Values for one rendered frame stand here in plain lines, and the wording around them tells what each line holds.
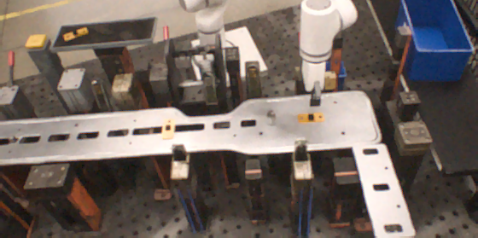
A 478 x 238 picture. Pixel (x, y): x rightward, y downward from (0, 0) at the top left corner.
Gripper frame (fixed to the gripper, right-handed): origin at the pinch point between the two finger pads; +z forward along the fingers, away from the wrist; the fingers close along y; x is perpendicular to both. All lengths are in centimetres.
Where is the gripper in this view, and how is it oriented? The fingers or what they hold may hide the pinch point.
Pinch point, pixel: (312, 92)
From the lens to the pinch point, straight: 123.0
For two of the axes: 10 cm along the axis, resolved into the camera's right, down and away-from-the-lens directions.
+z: 0.9, 6.8, 7.3
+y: 0.2, 7.3, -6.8
